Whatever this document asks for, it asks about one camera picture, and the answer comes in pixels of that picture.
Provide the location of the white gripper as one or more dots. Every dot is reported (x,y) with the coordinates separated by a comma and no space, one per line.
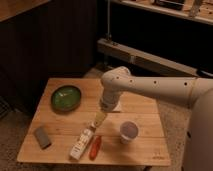
(109,102)

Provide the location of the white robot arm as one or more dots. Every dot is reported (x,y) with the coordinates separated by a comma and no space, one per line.
(195,93)

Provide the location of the green ceramic bowl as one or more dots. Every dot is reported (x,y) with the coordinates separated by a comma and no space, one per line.
(66,98)

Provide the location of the white tube with cap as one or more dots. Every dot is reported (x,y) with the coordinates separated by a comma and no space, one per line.
(82,142)

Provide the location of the wooden table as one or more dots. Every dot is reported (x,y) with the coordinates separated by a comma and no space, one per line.
(149,148)

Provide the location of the grey rectangular sponge block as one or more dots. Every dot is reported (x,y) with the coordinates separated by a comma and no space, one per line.
(42,137)

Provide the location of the wooden bench beam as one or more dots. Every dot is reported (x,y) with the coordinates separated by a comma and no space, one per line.
(148,61)

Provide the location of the metal pole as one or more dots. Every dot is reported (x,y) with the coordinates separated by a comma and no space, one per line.
(108,34)

